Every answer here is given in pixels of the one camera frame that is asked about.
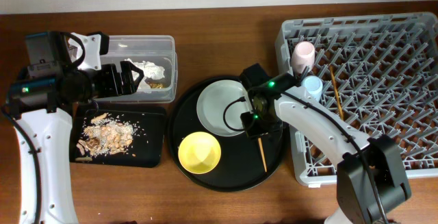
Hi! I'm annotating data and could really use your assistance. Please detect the yellow bowl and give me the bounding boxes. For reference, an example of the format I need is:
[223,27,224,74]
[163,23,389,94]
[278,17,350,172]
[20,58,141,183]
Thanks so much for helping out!
[177,132,222,175]

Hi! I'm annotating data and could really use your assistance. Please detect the wooden chopstick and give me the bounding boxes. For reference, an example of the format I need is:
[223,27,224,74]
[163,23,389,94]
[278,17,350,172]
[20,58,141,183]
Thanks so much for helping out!
[257,137,268,173]
[329,65,344,120]

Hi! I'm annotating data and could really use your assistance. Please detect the brown gold snack wrapper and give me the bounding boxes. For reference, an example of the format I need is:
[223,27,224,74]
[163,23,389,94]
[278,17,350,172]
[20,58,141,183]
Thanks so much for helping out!
[148,83,164,89]

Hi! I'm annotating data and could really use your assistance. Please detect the blue cup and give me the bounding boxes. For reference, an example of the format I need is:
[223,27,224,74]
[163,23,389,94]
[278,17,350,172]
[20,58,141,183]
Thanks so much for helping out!
[301,75,323,101]

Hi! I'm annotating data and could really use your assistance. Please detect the food scraps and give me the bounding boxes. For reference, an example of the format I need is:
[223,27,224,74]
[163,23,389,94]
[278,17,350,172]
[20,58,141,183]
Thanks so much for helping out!
[76,111,147,161]

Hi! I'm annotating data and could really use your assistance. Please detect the white tissue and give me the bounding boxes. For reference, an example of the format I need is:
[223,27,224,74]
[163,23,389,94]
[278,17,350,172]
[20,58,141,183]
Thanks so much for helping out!
[125,58,165,92]

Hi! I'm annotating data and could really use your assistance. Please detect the black rectangular tray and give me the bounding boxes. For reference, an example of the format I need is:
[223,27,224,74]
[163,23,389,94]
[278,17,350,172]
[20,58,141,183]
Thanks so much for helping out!
[69,102,166,168]

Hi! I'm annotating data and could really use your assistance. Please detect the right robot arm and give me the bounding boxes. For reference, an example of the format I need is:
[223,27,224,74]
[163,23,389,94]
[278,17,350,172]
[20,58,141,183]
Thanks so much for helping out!
[239,64,411,223]

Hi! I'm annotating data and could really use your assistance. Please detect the round black tray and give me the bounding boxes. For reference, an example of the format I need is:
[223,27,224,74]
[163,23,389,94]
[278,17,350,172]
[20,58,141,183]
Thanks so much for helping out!
[167,75,290,192]

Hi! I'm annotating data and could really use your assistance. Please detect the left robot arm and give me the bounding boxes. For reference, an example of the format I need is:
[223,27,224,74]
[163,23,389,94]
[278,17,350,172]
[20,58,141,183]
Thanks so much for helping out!
[1,31,140,223]

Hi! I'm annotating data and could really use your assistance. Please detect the pink cup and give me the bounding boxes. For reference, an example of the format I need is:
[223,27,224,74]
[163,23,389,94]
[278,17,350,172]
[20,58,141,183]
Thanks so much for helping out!
[290,41,315,74]

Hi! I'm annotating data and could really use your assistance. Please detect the grey dishwasher rack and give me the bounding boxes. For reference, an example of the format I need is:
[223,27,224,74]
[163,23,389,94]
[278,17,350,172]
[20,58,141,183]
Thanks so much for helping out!
[275,12,437,179]

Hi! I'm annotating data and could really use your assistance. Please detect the grey plate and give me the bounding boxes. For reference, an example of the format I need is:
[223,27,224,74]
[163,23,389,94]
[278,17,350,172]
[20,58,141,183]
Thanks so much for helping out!
[196,79,250,137]

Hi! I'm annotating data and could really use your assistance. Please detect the clear plastic bin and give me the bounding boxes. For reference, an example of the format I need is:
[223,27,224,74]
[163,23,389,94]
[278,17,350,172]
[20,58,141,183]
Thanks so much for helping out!
[99,35,178,103]

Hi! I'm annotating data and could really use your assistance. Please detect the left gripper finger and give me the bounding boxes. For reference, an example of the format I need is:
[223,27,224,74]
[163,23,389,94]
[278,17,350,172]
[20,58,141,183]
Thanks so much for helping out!
[121,60,144,80]
[123,78,141,95]

